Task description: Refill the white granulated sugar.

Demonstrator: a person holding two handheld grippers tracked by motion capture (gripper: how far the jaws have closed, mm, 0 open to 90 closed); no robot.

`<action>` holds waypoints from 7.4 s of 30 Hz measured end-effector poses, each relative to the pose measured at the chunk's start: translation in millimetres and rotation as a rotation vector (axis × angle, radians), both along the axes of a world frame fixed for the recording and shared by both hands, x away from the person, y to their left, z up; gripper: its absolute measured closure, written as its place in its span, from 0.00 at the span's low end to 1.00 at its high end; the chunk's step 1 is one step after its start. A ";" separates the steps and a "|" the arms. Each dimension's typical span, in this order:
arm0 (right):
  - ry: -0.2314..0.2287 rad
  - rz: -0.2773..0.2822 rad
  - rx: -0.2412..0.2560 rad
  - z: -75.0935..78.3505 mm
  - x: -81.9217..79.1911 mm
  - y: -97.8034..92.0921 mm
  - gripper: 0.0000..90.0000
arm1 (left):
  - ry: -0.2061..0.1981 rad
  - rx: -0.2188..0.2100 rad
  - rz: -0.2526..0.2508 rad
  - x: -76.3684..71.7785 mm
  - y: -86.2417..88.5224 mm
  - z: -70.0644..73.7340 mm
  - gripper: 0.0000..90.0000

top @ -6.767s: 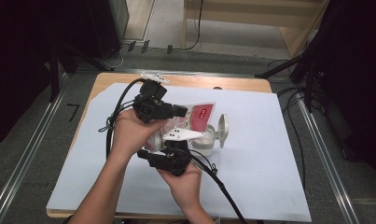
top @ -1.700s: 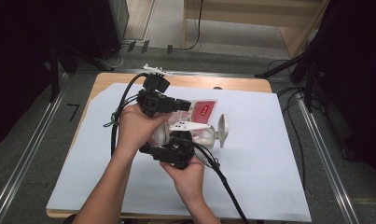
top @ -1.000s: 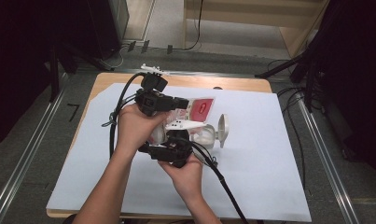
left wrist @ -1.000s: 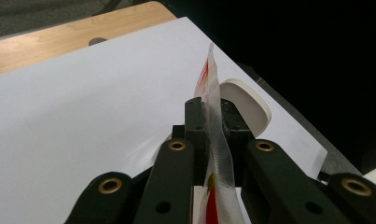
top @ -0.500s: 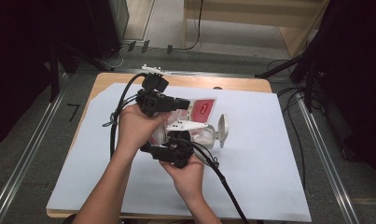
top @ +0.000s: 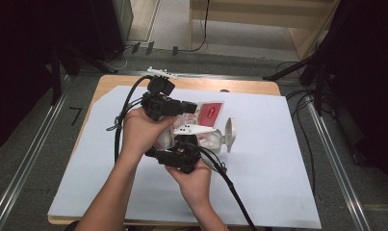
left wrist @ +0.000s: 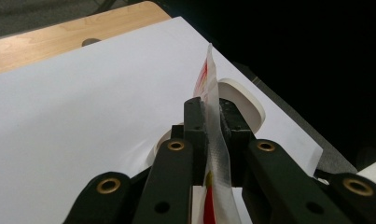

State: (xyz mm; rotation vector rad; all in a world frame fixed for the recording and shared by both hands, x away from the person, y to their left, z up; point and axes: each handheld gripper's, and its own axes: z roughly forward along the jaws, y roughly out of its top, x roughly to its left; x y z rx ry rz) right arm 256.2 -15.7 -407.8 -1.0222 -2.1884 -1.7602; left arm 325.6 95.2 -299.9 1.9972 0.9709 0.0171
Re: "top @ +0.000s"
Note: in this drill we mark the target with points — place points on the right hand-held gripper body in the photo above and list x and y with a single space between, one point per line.
182 157

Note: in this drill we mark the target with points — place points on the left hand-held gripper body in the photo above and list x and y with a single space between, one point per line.
159 104

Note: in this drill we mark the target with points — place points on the red and white pouch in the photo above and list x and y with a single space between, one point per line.
211 114

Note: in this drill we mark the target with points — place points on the white lidded container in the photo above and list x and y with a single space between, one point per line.
228 131

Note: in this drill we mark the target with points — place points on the person's left hand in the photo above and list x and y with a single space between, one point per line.
140 134

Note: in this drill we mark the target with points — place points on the person's right hand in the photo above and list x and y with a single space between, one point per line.
194 186

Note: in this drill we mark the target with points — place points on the white paper sheet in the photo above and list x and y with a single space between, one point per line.
271 166

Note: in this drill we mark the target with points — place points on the black cabinet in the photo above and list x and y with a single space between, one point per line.
98 29

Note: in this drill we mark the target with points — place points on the light wooden furniture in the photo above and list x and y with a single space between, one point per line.
262 19

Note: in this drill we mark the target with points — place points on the black stand legs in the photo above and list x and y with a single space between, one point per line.
297 65

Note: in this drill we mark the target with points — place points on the metal floor rail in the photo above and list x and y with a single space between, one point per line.
24 166
341 173

